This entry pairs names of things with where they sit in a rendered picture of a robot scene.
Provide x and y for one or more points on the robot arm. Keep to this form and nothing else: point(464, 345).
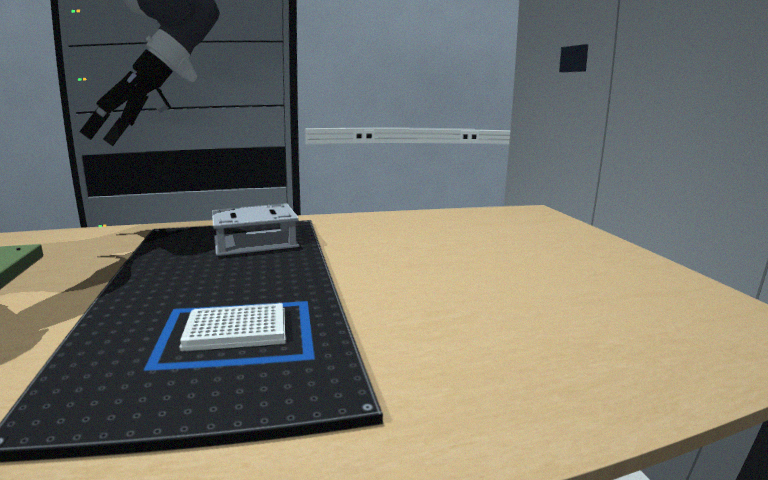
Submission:
point(183, 25)

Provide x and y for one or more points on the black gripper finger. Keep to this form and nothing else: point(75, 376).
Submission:
point(115, 97)
point(129, 115)

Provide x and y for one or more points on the blue tape square outline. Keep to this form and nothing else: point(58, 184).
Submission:
point(307, 344)

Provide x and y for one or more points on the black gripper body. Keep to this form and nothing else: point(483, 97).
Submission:
point(150, 69)

